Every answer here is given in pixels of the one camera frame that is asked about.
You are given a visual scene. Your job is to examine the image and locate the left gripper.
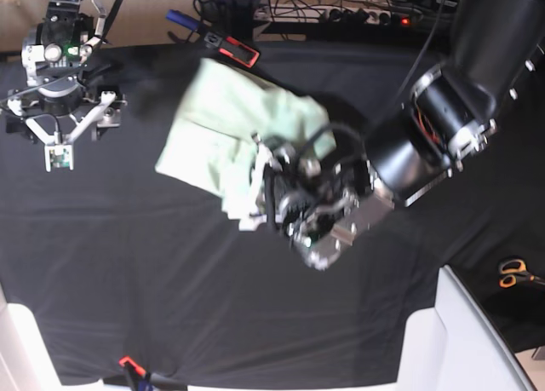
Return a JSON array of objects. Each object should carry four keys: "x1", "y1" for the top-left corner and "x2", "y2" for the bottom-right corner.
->
[{"x1": 238, "y1": 130, "x2": 367, "y2": 239}]

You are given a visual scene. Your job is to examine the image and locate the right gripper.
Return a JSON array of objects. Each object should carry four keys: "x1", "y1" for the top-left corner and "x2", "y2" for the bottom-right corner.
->
[{"x1": 2, "y1": 84, "x2": 127, "y2": 172}]

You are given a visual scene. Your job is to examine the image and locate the light green T-shirt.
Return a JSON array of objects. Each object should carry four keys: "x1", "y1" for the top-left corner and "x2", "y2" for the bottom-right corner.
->
[{"x1": 155, "y1": 58, "x2": 330, "y2": 220}]

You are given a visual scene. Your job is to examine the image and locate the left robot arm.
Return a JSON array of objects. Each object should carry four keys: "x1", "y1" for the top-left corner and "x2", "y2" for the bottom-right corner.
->
[{"x1": 239, "y1": 0, "x2": 544, "y2": 271}]

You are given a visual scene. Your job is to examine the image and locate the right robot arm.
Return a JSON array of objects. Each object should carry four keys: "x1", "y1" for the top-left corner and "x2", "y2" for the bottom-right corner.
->
[{"x1": 1, "y1": 0, "x2": 126, "y2": 171}]

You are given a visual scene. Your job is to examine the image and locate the red black clamp top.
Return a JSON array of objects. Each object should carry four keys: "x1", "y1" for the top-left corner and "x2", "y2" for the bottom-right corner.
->
[{"x1": 204, "y1": 32, "x2": 260, "y2": 68}]

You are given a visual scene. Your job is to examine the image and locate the black table cloth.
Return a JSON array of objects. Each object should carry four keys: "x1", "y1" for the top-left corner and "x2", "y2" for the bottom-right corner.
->
[{"x1": 1, "y1": 44, "x2": 544, "y2": 389}]

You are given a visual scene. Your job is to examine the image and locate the white power strip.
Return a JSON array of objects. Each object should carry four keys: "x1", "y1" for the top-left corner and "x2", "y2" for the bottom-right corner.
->
[{"x1": 318, "y1": 7, "x2": 392, "y2": 26}]

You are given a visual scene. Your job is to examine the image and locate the red clamp bottom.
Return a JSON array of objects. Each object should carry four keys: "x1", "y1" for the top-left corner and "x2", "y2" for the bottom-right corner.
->
[{"x1": 118, "y1": 355, "x2": 188, "y2": 391}]

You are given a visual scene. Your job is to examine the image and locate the blue handled clamp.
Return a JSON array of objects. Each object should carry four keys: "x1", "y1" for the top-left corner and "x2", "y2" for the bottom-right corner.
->
[{"x1": 166, "y1": 9, "x2": 208, "y2": 35}]

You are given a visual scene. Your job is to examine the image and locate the white table frame left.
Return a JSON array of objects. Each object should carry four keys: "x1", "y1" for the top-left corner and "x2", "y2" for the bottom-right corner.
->
[{"x1": 1, "y1": 296, "x2": 106, "y2": 390}]

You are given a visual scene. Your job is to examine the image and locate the white table frame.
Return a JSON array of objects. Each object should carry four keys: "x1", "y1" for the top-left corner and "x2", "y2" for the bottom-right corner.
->
[
  {"x1": 1, "y1": 296, "x2": 106, "y2": 390},
  {"x1": 395, "y1": 266, "x2": 536, "y2": 391}
]

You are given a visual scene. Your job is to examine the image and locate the white table frame right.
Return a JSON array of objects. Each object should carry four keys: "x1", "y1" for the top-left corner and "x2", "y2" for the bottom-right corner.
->
[{"x1": 395, "y1": 266, "x2": 536, "y2": 391}]

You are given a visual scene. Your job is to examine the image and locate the orange handled scissors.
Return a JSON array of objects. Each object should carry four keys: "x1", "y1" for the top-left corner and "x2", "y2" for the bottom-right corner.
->
[{"x1": 498, "y1": 258, "x2": 544, "y2": 289}]

